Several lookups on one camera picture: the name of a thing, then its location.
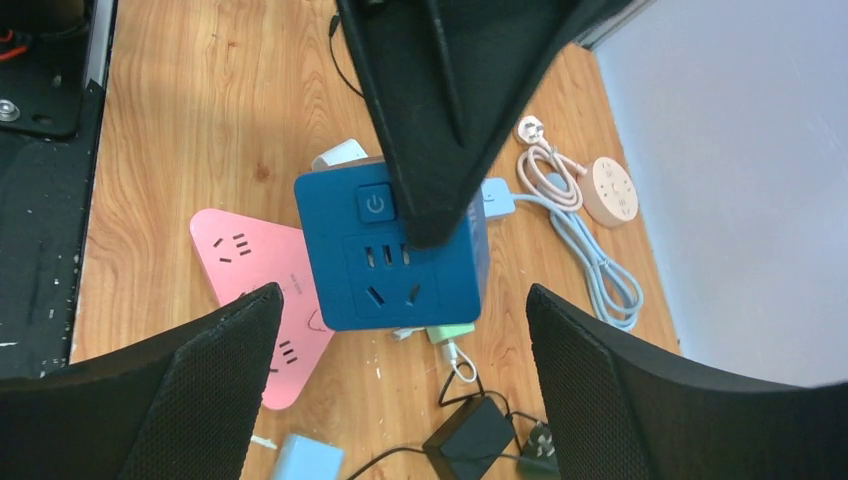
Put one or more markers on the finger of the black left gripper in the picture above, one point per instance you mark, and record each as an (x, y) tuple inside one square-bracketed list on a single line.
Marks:
[(445, 82)]

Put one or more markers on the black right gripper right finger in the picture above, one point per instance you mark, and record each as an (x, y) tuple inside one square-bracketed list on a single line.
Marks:
[(620, 407)]

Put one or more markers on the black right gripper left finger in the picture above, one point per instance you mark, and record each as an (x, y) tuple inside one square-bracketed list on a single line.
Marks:
[(179, 405)]

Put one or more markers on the white USB charger plug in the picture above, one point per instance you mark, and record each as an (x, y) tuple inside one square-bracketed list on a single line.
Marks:
[(346, 152)]

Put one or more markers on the blue cube power socket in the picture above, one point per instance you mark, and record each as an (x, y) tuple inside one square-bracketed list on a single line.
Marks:
[(366, 273)]

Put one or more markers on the dark green cube socket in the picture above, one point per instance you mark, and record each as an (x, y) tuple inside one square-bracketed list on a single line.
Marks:
[(539, 460)]

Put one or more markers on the light blue small charger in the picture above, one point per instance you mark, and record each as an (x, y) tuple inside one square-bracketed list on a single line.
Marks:
[(303, 458)]

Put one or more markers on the light blue power strip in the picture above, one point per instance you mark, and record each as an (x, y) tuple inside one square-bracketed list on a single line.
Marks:
[(498, 201)]

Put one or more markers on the black power adapter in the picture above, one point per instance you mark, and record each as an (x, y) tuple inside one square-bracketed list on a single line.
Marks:
[(468, 443)]

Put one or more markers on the pink triangular power socket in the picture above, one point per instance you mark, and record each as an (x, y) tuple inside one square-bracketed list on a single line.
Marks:
[(240, 254)]

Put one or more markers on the green USB charger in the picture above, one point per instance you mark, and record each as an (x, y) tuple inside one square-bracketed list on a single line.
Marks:
[(446, 333)]

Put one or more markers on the round pink power socket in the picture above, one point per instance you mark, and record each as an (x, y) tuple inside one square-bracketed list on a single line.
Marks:
[(609, 195)]

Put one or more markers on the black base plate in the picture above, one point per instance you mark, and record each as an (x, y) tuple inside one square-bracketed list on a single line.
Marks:
[(50, 112)]

